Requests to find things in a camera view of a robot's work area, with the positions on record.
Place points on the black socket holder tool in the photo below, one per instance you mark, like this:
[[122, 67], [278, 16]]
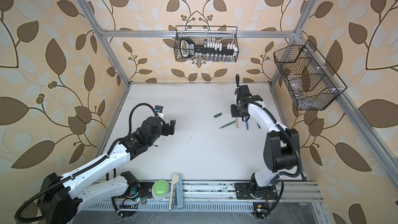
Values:
[[206, 49]]

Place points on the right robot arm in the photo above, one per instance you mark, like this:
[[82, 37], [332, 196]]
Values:
[[281, 152]]

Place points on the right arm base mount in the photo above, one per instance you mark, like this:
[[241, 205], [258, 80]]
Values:
[[244, 191]]

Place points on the wire basket back wall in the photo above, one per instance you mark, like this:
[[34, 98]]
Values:
[[224, 34]]

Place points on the wire basket wall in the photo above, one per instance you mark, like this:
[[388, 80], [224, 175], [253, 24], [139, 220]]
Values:
[[312, 82], [224, 34]]

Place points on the wire basket right wall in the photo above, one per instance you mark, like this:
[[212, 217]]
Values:
[[312, 82]]

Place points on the beige blue handled tool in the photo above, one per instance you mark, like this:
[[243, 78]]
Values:
[[176, 192]]

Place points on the blue pen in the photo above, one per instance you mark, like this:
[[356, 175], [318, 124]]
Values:
[[246, 122]]

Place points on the aluminium front rail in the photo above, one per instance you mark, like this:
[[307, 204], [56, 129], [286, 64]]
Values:
[[224, 191]]

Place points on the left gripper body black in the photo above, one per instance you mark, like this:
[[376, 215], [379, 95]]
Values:
[[164, 130]]

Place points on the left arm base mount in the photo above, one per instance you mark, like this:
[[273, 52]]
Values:
[[142, 189]]

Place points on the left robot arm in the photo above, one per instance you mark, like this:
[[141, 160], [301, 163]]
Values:
[[62, 197]]

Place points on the green push button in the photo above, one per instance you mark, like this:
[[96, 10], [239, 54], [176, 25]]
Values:
[[160, 189]]

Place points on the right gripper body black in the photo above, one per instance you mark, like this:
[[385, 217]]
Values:
[[236, 111]]

